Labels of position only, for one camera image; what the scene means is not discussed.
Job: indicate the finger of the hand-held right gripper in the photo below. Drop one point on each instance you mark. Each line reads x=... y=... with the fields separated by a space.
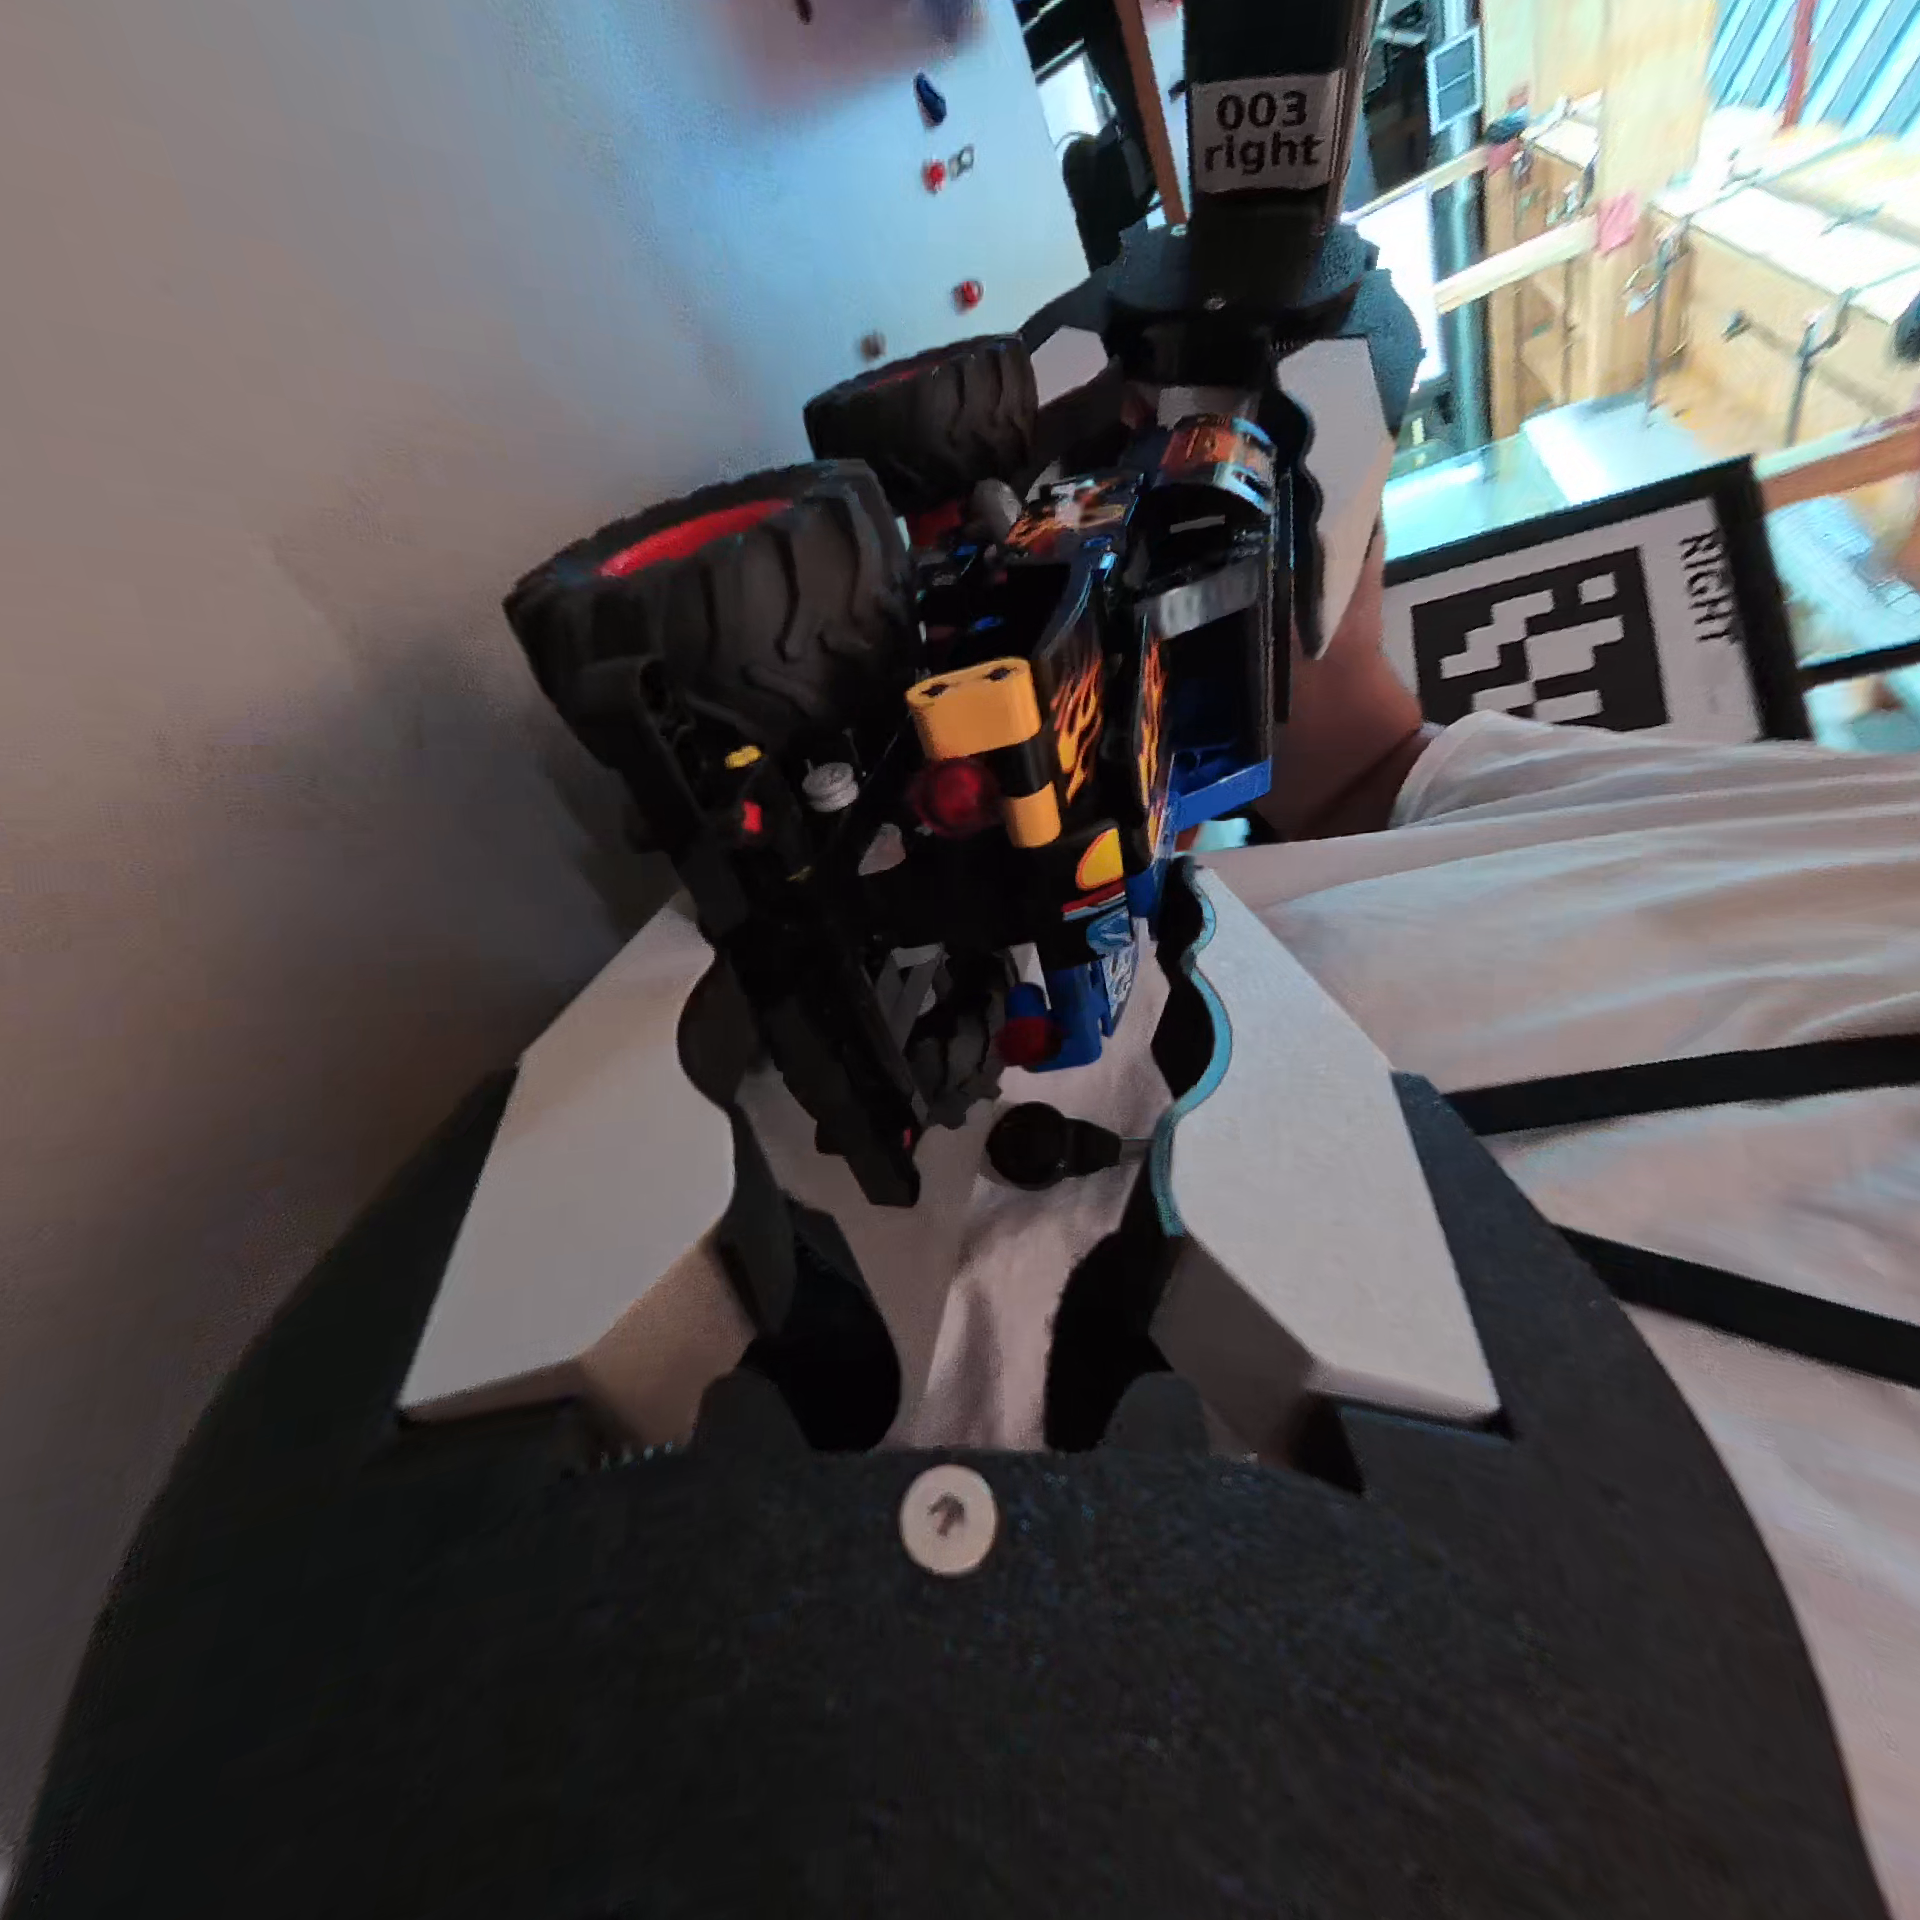
x=1093 y=375
x=1350 y=451

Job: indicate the person's white shirt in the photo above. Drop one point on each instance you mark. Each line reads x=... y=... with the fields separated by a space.
x=1652 y=931

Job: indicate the wooden crates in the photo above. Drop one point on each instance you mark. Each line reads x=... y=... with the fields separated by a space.
x=1771 y=284

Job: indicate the small black pin piece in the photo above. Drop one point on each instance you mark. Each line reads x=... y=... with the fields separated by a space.
x=1037 y=1148

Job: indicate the blue lego monster truck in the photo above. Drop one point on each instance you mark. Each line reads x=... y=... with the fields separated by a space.
x=751 y=630

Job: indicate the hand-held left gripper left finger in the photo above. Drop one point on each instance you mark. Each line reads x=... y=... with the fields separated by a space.
x=571 y=1201

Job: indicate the small blue lego piece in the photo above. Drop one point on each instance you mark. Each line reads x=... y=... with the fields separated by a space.
x=931 y=99

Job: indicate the person's right forearm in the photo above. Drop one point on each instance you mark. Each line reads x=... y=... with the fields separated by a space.
x=1342 y=735

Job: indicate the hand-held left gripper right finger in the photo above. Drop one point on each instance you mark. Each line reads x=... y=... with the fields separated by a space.
x=1319 y=1201

